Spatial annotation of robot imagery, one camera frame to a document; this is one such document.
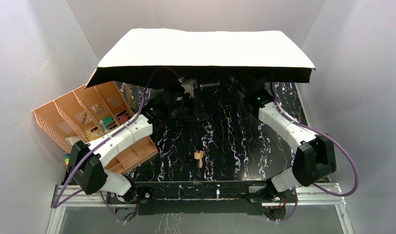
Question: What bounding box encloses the beige and black folding umbrella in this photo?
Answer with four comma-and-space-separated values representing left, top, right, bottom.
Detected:
86, 29, 315, 88

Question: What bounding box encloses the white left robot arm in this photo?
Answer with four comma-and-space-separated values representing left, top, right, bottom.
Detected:
68, 85, 208, 197

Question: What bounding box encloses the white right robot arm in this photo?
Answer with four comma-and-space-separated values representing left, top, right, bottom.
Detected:
246, 92, 337, 196

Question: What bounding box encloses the pink eraser block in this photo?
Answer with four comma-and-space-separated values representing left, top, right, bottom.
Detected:
119, 115, 130, 125

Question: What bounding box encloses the green eraser block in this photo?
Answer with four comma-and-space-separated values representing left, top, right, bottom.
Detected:
103, 117, 115, 128

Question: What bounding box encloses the glue stick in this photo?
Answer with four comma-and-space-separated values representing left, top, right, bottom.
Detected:
99, 120, 108, 132

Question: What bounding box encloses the orange plastic desk organizer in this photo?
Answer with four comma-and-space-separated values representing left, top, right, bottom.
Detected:
33, 81, 158, 174

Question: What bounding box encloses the yellow spiral notebook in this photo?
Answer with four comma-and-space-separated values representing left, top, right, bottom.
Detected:
86, 127, 104, 141

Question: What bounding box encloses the coloured marker set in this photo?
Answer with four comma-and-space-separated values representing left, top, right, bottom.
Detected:
63, 153, 70, 165

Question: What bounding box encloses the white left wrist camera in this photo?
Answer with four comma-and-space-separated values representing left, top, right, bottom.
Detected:
180, 79, 198, 99

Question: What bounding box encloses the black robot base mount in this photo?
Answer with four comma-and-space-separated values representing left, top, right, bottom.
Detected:
106, 181, 289, 219

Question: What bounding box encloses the aluminium frame rail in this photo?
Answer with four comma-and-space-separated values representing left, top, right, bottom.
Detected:
47, 183, 354, 234

